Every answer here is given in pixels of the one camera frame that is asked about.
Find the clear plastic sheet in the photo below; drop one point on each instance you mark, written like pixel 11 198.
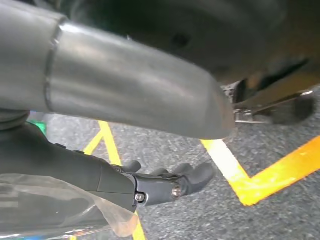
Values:
pixel 50 212

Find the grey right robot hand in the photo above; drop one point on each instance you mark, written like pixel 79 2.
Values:
pixel 124 82

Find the green plastic crate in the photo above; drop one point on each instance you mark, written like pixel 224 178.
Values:
pixel 37 127

